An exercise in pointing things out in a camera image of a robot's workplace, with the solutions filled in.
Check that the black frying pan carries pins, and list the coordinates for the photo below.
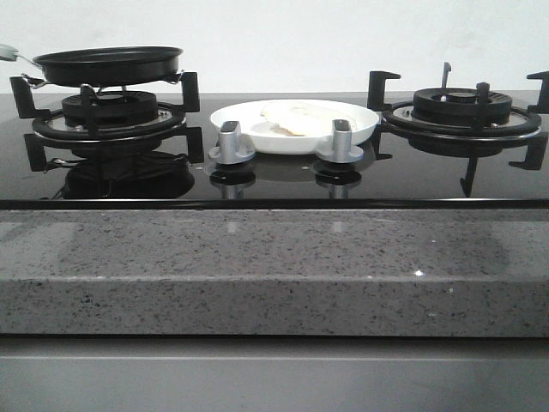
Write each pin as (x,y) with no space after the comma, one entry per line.
(107,67)

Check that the fried egg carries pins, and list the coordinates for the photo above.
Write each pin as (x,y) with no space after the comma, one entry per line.
(302,118)

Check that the black gas burner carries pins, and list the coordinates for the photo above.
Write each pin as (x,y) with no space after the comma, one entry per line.
(112,109)
(459,106)

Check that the silver right stove knob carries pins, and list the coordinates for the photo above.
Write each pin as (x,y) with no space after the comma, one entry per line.
(341,150)

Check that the silver stove knob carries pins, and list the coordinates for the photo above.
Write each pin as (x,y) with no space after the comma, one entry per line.
(341,150)
(233,147)

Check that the black glass gas hob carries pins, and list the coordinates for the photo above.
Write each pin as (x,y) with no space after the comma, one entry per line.
(396,172)

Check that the chrome wire pan stand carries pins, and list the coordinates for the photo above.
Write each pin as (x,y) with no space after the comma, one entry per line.
(36,83)

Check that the black right gas burner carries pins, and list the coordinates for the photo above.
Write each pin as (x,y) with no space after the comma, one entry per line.
(459,106)

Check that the black left gas burner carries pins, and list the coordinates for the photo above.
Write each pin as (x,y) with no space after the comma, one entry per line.
(112,109)

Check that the black right pan support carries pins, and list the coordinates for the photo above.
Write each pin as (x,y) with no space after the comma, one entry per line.
(523,129)

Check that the silver left stove knob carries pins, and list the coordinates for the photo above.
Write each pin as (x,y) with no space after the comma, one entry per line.
(233,147)

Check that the grey cabinet drawer front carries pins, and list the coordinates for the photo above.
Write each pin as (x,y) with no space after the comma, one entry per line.
(271,374)

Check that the white ceramic plate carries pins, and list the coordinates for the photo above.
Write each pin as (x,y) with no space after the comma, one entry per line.
(268,138)

